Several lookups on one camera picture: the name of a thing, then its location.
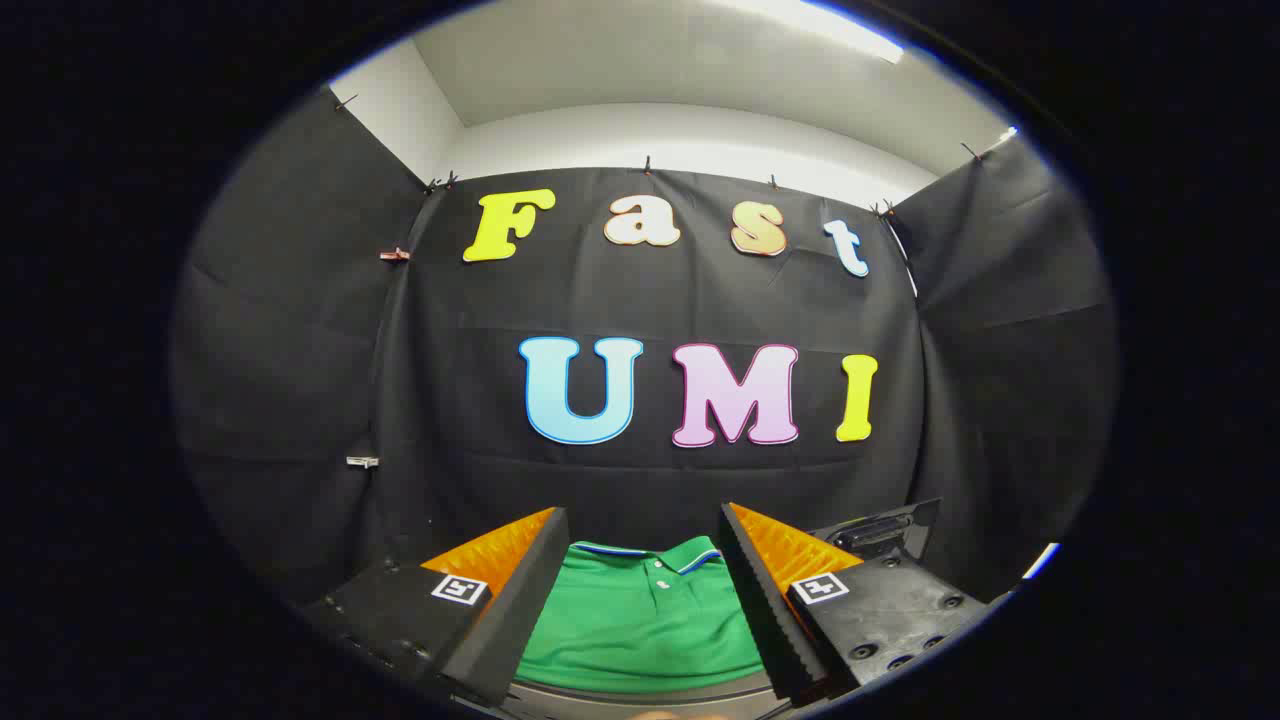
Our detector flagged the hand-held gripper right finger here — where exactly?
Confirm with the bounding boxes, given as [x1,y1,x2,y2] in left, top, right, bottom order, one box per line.
[718,502,991,701]

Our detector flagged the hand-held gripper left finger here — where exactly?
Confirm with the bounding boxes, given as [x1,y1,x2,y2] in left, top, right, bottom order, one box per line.
[300,507,571,706]

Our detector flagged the green polo shirt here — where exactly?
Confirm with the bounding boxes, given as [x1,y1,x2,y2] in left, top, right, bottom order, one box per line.
[515,536,766,694]

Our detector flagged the transparent washing machine lid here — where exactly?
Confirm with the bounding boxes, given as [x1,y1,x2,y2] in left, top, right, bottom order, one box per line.
[812,498,943,563]

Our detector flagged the grey box cabinet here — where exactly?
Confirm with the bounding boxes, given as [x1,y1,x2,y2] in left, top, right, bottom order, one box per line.
[510,675,791,716]

